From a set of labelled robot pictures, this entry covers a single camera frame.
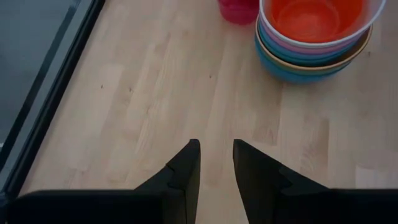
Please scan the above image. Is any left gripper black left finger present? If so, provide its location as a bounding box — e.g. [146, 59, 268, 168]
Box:
[133, 138, 201, 224]

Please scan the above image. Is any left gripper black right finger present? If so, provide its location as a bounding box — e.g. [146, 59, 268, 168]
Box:
[233, 138, 330, 224]

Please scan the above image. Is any dark teal green bowl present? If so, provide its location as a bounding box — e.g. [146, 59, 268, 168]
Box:
[256, 23, 358, 63]

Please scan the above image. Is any pink bowl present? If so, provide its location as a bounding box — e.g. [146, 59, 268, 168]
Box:
[257, 17, 360, 56]

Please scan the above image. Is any light orange bowl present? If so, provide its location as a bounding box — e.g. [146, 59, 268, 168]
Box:
[254, 21, 374, 72]

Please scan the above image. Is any small orange-red bowl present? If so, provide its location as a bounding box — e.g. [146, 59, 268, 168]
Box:
[269, 0, 365, 44]

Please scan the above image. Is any white bowl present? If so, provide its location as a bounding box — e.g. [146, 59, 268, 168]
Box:
[258, 0, 387, 49]

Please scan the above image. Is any large blue bowl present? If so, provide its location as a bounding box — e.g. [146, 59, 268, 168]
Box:
[254, 30, 352, 85]

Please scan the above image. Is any magenta cup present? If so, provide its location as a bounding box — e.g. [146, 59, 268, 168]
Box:
[217, 0, 261, 26]

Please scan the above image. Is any black aluminium table frame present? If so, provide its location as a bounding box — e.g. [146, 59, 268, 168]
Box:
[0, 0, 107, 212]

